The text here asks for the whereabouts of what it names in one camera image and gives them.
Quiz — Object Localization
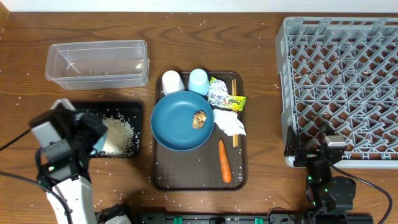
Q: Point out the light blue bowl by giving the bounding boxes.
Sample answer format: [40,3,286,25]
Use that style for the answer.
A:
[89,131,108,156]

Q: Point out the pile of rice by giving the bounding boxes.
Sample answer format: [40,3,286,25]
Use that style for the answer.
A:
[93,114,139,158]

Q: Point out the orange carrot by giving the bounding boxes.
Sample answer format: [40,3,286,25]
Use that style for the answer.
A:
[218,139,232,183]

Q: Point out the brown dried mushroom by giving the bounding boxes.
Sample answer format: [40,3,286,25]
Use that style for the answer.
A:
[192,110,207,129]

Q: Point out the dark blue plate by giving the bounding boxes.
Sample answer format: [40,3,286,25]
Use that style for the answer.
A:
[150,91,214,151]

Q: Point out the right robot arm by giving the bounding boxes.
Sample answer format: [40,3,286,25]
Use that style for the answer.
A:
[284,127,356,223]

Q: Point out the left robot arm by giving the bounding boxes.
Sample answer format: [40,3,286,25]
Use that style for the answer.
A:
[30,107,130,223]

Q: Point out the black waste tray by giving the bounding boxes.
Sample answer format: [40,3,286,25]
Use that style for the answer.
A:
[72,101,142,157]

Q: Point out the grey dishwasher rack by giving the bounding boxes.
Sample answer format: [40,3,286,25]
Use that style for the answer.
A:
[275,17,397,169]

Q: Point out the dark brown serving tray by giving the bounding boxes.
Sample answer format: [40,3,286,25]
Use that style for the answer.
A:
[152,78,248,190]

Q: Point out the crumpled white napkin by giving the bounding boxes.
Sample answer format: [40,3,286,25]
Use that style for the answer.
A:
[213,109,246,136]

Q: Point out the clear plastic bin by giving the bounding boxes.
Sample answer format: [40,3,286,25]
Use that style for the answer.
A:
[45,40,149,90]

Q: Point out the yellow green snack wrapper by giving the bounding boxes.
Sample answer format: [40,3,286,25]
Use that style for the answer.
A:
[220,94,246,111]

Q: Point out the crumpled aluminium foil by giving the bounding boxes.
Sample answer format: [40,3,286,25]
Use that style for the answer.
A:
[207,77,228,107]

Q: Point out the white plastic cup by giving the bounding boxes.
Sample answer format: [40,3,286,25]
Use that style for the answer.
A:
[162,70,185,96]

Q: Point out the light blue plastic cup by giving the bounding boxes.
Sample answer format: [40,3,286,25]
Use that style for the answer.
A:
[188,68,210,96]

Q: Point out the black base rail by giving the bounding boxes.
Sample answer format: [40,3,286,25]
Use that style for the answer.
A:
[134,213,374,224]

